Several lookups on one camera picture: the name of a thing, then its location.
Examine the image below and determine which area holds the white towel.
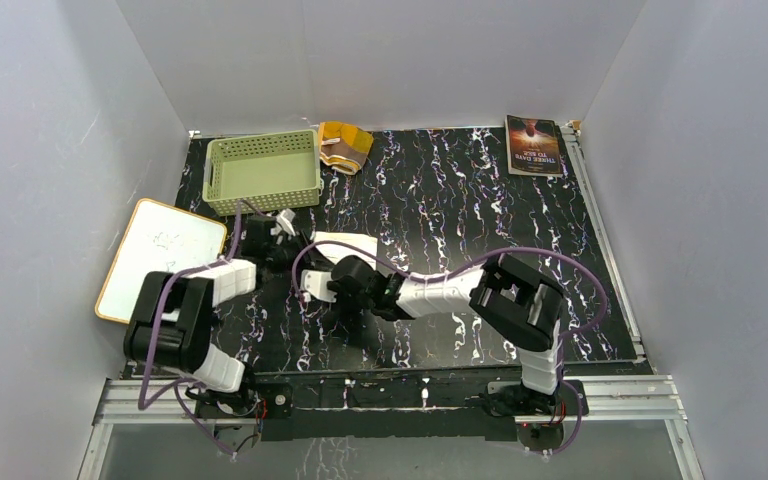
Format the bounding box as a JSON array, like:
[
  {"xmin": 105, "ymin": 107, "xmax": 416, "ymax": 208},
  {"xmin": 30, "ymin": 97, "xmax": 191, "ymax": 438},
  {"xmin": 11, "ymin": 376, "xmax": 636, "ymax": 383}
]
[{"xmin": 312, "ymin": 231, "xmax": 379, "ymax": 270}]

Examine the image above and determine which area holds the yellow brown cloth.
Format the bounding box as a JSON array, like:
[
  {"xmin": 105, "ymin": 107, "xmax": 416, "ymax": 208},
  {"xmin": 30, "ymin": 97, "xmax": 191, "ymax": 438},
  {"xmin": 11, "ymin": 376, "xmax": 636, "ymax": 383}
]
[{"xmin": 318, "ymin": 121, "xmax": 374, "ymax": 176}]

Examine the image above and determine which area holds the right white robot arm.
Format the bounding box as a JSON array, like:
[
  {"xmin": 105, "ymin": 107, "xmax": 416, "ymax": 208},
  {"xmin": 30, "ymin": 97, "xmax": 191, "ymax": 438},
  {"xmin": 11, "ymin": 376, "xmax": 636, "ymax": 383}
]
[{"xmin": 307, "ymin": 254, "xmax": 564, "ymax": 414}]

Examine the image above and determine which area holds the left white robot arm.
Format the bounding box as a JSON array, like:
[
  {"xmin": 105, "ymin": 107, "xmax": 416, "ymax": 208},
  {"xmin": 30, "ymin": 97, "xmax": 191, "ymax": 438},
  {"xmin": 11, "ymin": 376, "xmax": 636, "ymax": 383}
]
[{"xmin": 123, "ymin": 209, "xmax": 310, "ymax": 416}]

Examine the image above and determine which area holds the green plastic basket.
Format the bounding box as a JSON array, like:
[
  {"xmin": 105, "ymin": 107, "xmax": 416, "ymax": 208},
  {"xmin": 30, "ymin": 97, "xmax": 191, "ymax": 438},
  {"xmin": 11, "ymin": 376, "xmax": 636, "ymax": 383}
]
[{"xmin": 202, "ymin": 129, "xmax": 323, "ymax": 216}]

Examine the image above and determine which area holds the book with dark cover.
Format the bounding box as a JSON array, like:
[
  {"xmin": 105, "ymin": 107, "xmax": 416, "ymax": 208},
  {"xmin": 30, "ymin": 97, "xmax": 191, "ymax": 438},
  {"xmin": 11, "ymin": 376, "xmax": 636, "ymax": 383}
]
[{"xmin": 505, "ymin": 115, "xmax": 563, "ymax": 177}]

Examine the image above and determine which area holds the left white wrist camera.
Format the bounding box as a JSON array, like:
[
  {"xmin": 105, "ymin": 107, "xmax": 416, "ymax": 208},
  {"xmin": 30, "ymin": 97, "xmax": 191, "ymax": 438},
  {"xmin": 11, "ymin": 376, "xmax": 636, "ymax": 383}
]
[{"xmin": 271, "ymin": 209, "xmax": 297, "ymax": 237}]

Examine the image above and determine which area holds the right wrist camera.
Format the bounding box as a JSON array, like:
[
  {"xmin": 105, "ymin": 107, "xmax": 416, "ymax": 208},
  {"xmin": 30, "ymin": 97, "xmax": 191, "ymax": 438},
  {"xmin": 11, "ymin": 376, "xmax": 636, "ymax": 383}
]
[{"xmin": 300, "ymin": 270, "xmax": 336, "ymax": 303}]

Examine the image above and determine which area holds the whiteboard with yellow frame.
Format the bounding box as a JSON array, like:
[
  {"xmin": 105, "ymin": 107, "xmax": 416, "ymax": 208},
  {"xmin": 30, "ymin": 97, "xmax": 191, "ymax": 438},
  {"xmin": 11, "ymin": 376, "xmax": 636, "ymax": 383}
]
[{"xmin": 94, "ymin": 198, "xmax": 228, "ymax": 324}]

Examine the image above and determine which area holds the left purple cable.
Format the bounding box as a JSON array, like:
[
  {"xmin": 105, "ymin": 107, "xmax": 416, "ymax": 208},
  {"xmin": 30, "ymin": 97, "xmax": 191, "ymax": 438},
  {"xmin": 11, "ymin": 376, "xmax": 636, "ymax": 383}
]
[{"xmin": 137, "ymin": 198, "xmax": 273, "ymax": 458}]

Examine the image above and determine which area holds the aluminium frame rail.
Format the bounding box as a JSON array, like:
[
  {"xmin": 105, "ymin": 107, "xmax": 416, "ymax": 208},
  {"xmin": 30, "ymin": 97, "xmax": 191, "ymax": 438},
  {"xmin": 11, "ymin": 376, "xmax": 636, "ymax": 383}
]
[{"xmin": 94, "ymin": 371, "xmax": 686, "ymax": 425}]

